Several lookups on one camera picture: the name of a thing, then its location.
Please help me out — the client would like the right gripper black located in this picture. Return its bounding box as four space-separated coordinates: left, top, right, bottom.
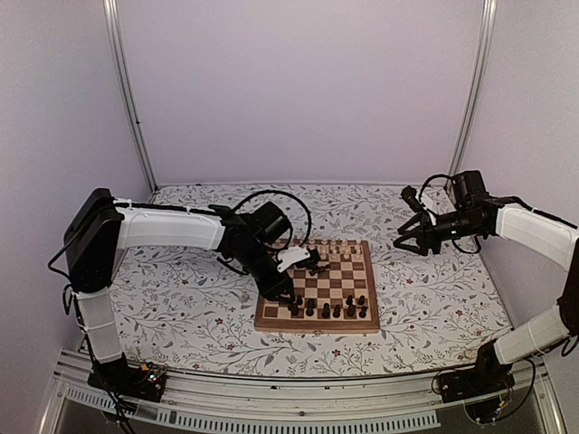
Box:
394 209 482 257

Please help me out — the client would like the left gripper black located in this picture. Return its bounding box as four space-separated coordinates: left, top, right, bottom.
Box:
233 240 296 305

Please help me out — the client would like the dark piece placed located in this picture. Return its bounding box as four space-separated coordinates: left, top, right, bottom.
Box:
305 298 317 316

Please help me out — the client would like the wooden chess board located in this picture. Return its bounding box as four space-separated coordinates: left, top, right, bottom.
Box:
254 241 380 335

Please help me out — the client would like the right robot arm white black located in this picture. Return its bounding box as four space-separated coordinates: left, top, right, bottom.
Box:
394 170 578 394

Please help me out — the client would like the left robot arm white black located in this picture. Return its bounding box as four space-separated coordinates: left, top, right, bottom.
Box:
47 188 295 392

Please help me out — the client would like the pile of dark pieces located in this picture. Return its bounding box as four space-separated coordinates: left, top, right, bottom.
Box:
308 264 330 276

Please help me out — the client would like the row of white pieces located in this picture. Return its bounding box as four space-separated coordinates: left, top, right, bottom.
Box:
307 239 364 262

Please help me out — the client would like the floral patterned table mat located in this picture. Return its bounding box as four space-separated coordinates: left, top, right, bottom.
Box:
88 183 517 380

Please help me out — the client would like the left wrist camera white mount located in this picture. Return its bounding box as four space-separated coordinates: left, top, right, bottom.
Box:
276 246 320 272

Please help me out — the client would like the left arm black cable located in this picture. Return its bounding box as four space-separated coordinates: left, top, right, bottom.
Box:
233 190 314 254

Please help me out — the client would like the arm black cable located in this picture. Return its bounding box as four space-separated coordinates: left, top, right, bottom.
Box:
233 190 314 254
420 174 483 254

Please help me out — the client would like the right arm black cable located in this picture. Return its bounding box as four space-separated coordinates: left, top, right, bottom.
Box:
420 174 483 254

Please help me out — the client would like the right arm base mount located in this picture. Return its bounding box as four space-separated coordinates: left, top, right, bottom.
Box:
431 341 515 424

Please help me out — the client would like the front aluminium rail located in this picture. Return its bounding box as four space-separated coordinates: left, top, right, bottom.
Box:
39 350 571 433

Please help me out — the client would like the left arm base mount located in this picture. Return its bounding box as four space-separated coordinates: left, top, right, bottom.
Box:
88 354 166 402

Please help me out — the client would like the right aluminium frame post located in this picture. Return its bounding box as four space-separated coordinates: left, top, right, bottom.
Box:
448 0 498 176

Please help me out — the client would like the aluminium frame post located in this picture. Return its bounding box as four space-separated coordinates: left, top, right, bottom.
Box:
448 0 498 176
102 0 158 193

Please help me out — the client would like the left aluminium frame post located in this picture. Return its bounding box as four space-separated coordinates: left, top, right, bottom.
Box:
102 0 158 193

